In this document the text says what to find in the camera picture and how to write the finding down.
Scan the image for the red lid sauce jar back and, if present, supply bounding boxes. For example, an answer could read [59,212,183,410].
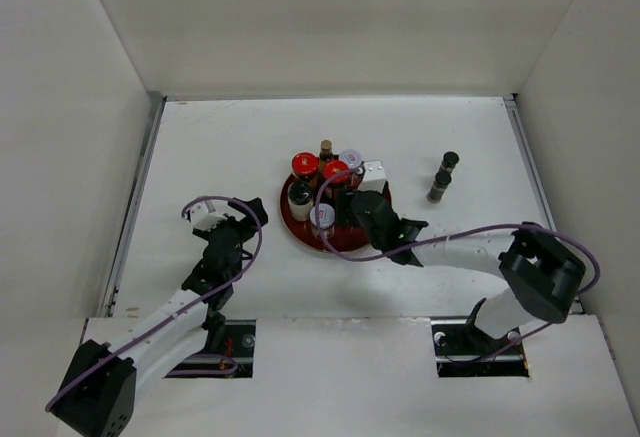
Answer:
[322,160,349,195]

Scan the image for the red lid sauce jar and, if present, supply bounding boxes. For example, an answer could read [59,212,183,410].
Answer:
[291,152,319,189]
[322,160,349,195]

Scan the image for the black cap white shaker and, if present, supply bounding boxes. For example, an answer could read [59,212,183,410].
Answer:
[287,180,314,222]

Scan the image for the white lid sauce jar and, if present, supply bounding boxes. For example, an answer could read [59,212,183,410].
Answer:
[338,149,364,176]
[309,203,336,241]

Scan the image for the red lid sauce jar front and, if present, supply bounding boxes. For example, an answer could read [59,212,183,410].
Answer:
[291,152,319,189]

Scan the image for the black cap pepper shaker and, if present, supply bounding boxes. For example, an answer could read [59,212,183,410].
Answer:
[440,151,460,174]
[426,171,452,203]

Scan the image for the yellow label oil bottle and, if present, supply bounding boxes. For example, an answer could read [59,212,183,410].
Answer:
[319,139,334,163]

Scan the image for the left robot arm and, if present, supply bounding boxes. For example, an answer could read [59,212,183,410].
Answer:
[45,196,268,436]

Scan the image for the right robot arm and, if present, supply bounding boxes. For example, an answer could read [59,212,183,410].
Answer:
[337,191,586,353]

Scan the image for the red round tray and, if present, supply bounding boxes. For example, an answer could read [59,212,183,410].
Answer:
[279,160,391,252]

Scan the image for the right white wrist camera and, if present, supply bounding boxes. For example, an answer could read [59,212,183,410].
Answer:
[358,160,387,194]

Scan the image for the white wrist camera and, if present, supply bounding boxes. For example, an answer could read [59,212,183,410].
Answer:
[181,199,230,232]
[358,160,387,194]

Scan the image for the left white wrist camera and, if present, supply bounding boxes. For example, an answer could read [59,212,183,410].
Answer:
[181,199,230,232]

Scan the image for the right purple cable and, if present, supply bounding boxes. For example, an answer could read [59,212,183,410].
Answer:
[313,166,601,358]

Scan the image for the purple cable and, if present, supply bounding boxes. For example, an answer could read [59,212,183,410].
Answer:
[44,195,266,413]
[313,166,601,358]

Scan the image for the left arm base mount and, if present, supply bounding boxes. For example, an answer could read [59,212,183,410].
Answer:
[167,320,257,379]

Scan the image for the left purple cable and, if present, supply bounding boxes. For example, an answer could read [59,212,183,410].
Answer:
[44,195,266,413]

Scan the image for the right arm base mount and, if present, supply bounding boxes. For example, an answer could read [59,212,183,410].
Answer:
[431,299,529,378]

